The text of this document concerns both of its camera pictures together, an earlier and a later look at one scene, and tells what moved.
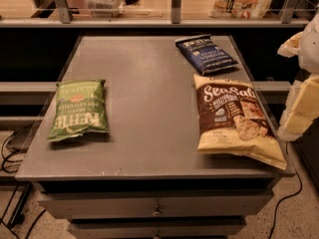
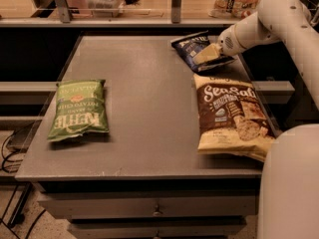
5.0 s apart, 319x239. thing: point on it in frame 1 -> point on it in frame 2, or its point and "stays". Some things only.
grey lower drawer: (155, 227) stays
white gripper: (309, 52) -> (226, 43)
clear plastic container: (107, 1) stays
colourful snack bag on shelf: (241, 1) stays
